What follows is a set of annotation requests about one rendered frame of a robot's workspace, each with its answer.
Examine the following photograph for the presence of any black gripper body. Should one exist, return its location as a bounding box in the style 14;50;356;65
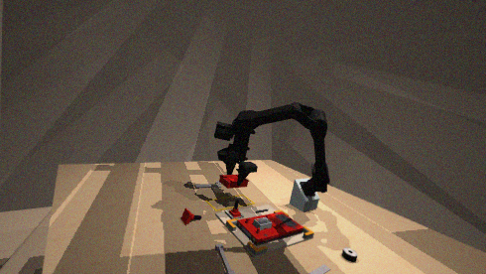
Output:
231;142;258;173

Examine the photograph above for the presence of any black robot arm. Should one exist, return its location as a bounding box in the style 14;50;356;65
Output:
214;102;330;197

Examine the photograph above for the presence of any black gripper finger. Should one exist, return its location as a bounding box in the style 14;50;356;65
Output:
225;161;236;175
236;169;250;186

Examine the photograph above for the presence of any small black toy tyre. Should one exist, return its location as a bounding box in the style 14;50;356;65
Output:
341;247;357;262

